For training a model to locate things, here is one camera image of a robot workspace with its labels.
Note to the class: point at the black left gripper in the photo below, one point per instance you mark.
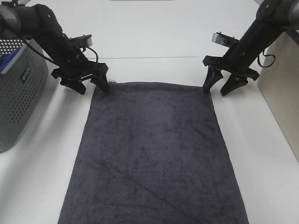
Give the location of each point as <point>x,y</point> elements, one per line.
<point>73,68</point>

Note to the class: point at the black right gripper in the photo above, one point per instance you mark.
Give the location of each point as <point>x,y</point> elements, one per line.
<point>236,61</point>

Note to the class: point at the dark grey towel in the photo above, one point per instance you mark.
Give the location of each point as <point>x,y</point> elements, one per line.
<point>152,153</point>

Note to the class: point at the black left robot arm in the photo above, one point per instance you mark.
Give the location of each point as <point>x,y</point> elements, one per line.
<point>39,23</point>

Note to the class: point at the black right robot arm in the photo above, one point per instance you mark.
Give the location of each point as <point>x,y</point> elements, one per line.
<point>273,17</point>

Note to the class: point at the beige fabric storage bin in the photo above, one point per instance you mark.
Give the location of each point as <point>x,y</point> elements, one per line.
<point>279,84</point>

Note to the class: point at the grey perforated plastic basket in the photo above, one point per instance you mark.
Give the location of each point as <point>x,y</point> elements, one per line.
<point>21,84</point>

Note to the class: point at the blue cloth in basket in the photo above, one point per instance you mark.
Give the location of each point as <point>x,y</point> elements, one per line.
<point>7,58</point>

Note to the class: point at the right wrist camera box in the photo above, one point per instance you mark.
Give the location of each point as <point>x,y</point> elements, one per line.
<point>224,40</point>

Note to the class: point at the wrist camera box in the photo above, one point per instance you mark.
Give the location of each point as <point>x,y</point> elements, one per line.
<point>83,41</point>
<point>224,40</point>

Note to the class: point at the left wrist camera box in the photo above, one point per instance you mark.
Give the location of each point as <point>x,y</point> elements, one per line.
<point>83,41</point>

